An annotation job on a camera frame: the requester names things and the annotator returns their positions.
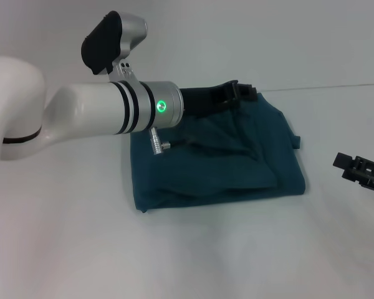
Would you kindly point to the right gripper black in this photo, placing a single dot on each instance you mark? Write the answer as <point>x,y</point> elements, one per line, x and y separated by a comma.
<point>369,174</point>

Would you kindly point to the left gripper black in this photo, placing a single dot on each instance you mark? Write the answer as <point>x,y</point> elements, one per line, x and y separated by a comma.
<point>209,98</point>

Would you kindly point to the teal T-shirt with FREE print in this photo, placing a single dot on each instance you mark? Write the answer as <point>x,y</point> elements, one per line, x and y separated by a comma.
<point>221,162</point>

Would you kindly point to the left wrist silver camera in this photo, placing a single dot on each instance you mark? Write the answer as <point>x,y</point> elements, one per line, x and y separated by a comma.
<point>112,43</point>

